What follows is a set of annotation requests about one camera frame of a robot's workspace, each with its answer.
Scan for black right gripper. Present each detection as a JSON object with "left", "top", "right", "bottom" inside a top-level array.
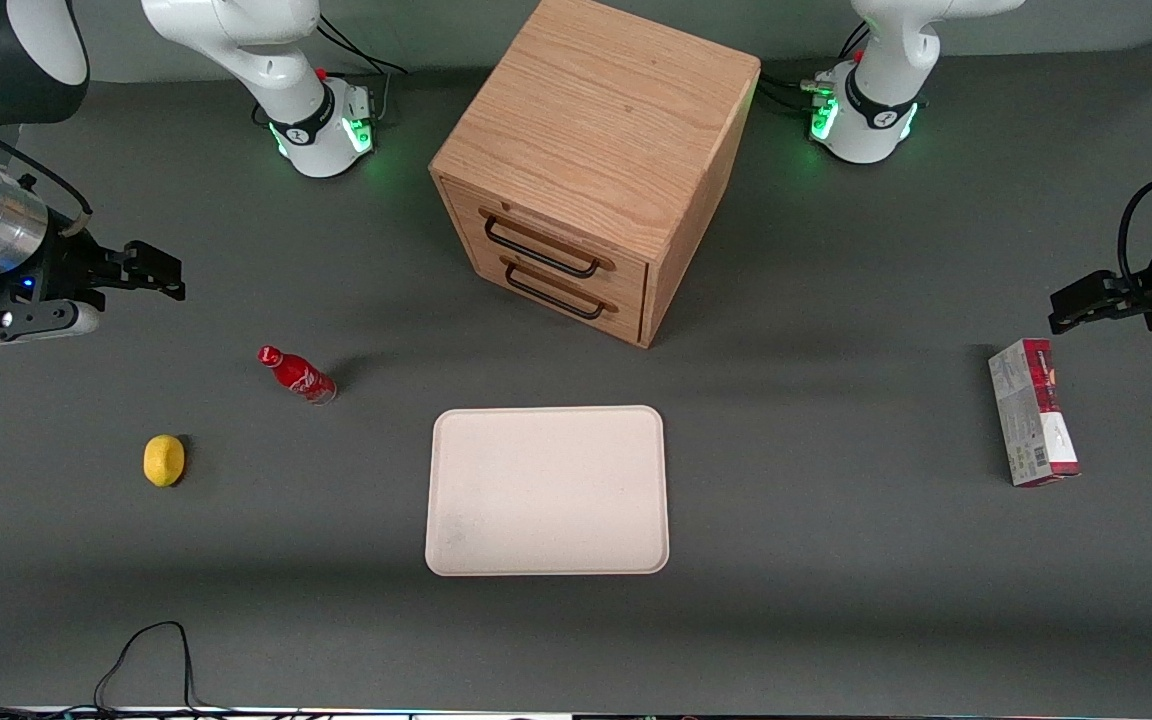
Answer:
[{"left": 0, "top": 212, "right": 187, "bottom": 313}]

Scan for oak wooden drawer cabinet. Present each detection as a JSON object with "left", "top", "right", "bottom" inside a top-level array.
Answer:
[{"left": 429, "top": 0, "right": 762, "bottom": 349}]

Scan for red and grey carton box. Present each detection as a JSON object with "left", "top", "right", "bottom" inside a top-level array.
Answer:
[{"left": 988, "top": 338, "right": 1082, "bottom": 488}]

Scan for red cola bottle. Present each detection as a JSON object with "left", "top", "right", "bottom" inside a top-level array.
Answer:
[{"left": 256, "top": 345, "right": 338, "bottom": 405}]

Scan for yellow lemon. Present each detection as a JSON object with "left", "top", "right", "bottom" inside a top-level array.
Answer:
[{"left": 143, "top": 434, "right": 186, "bottom": 488}]

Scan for beige plastic tray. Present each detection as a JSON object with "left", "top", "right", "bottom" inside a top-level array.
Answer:
[{"left": 424, "top": 404, "right": 671, "bottom": 578}]

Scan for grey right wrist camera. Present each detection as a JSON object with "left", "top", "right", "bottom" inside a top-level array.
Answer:
[{"left": 0, "top": 299, "right": 103, "bottom": 349}]

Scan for black right arm wrist cable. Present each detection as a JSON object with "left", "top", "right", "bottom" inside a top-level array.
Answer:
[{"left": 0, "top": 100, "right": 94, "bottom": 237}]

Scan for black right arm base cables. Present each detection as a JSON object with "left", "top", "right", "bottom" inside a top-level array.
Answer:
[{"left": 316, "top": 14, "right": 408, "bottom": 126}]

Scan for black arm base cables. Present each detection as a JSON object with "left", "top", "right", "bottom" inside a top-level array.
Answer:
[
  {"left": 756, "top": 20, "right": 872, "bottom": 117},
  {"left": 316, "top": 14, "right": 408, "bottom": 126}
]

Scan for black cable at table edge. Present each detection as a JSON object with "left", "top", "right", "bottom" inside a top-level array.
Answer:
[{"left": 0, "top": 620, "right": 317, "bottom": 720}]

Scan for black left arm base cables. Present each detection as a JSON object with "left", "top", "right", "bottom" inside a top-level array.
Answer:
[{"left": 756, "top": 20, "right": 872, "bottom": 117}]

